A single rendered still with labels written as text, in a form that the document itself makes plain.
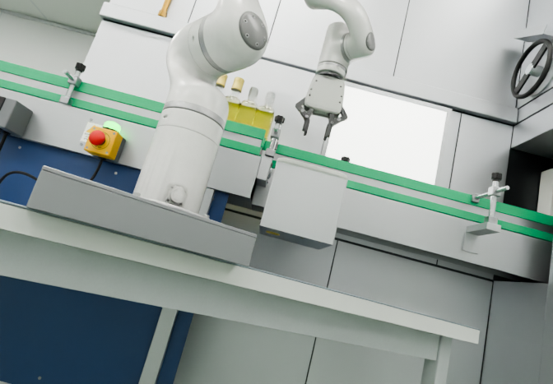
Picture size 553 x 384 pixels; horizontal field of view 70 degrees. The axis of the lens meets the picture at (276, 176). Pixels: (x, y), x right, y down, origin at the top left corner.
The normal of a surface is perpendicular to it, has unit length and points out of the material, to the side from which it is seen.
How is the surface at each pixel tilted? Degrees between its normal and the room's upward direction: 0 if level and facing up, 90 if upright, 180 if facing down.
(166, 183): 87
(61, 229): 90
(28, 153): 90
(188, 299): 90
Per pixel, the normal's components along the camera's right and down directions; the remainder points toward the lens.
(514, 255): 0.04, -0.22
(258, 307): 0.49, -0.07
